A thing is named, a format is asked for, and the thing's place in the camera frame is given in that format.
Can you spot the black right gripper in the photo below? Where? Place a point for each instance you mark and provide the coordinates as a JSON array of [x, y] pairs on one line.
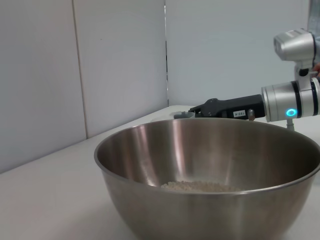
[[235, 106]]

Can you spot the large stainless steel bowl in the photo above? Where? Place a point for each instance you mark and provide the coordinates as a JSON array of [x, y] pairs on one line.
[[200, 215]]

